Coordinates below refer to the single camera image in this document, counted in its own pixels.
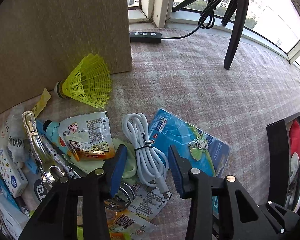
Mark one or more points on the grey logo card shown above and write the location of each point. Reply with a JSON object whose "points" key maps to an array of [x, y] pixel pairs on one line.
{"points": [[41, 187]]}

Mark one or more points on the white window frame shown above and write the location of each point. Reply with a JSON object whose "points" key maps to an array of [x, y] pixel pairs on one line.
{"points": [[162, 2]]}

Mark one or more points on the blue card with frog pin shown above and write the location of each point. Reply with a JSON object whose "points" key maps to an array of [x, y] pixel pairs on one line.
{"points": [[190, 132]]}

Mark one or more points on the wooden board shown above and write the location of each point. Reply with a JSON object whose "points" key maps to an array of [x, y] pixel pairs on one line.
{"points": [[59, 30]]}

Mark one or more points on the white plush in plastic bag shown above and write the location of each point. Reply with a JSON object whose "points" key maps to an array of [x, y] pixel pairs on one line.
{"points": [[17, 140]]}

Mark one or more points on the black storage box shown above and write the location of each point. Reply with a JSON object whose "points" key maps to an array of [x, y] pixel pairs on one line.
{"points": [[276, 155]]}

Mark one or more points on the coffee creamer sachet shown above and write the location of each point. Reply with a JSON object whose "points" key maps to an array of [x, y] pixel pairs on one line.
{"points": [[129, 223], [87, 135], [150, 203]]}

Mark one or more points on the fruit print blue tube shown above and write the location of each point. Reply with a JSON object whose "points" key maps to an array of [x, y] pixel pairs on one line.
{"points": [[53, 135]]}

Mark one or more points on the white printed cardboard box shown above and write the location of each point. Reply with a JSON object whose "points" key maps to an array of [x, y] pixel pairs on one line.
{"points": [[8, 220]]}

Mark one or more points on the patterned white bottle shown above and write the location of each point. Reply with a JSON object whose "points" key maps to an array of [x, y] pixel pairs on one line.
{"points": [[53, 152]]}

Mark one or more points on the red soft item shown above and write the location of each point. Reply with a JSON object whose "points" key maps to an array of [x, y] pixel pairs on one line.
{"points": [[295, 137]]}

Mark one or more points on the light green cloth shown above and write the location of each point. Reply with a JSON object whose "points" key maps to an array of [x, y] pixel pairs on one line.
{"points": [[129, 165]]}

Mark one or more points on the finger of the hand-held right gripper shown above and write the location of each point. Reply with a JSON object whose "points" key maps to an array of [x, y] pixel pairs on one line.
{"points": [[277, 212]]}

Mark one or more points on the blue phone stand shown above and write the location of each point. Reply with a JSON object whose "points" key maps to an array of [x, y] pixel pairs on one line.
{"points": [[32, 167]]}

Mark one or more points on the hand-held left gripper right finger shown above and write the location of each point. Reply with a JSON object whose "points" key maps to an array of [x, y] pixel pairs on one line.
{"points": [[177, 173]]}

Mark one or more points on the dotted white tissue pack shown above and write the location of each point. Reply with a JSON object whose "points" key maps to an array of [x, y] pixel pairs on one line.
{"points": [[11, 172]]}

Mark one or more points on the yellow plastic shuttlecock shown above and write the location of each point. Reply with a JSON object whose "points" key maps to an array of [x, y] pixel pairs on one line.
{"points": [[89, 82]]}

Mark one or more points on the black tripod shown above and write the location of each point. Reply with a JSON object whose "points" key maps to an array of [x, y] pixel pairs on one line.
{"points": [[236, 30]]}

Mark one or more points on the pink plaid desktop cloth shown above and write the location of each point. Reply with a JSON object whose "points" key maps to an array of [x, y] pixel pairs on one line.
{"points": [[190, 85]]}

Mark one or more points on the blue wipes packet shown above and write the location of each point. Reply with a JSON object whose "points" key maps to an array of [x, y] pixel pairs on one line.
{"points": [[0, 187]]}

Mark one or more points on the white cream tube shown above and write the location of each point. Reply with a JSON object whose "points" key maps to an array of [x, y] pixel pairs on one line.
{"points": [[2, 135]]}

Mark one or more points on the metal squeezer tool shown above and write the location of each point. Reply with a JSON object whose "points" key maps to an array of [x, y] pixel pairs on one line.
{"points": [[36, 140]]}

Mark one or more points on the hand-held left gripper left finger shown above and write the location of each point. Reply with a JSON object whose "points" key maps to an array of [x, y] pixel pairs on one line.
{"points": [[117, 171]]}

